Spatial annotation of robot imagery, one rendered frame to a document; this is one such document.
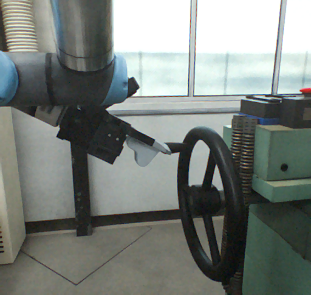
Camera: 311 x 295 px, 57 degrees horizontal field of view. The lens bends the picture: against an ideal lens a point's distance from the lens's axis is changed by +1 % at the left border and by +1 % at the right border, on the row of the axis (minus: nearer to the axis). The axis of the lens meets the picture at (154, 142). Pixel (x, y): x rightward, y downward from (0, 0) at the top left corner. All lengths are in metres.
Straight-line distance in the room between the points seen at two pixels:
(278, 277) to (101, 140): 0.49
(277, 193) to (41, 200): 1.71
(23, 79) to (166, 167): 1.63
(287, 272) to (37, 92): 0.59
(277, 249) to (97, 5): 0.59
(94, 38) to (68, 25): 0.03
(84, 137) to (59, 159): 1.40
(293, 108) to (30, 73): 0.40
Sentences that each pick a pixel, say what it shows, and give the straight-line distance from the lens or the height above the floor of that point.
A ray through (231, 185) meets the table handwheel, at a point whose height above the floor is 0.89.
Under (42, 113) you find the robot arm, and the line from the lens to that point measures 0.52.
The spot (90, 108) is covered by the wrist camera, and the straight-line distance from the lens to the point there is 0.52.
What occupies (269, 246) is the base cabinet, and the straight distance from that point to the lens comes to 0.74.
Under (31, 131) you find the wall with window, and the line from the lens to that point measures 1.91.
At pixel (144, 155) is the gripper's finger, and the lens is 0.54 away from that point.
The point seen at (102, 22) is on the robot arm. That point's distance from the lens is 0.35.
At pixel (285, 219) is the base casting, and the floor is 0.76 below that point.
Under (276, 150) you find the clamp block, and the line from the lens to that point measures 0.52.
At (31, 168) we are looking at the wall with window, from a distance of 1.97.
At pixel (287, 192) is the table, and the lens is 0.53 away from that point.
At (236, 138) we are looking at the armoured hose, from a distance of 0.58.
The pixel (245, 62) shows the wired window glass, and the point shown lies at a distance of 2.13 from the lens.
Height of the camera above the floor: 1.05
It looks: 14 degrees down
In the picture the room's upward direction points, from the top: straight up
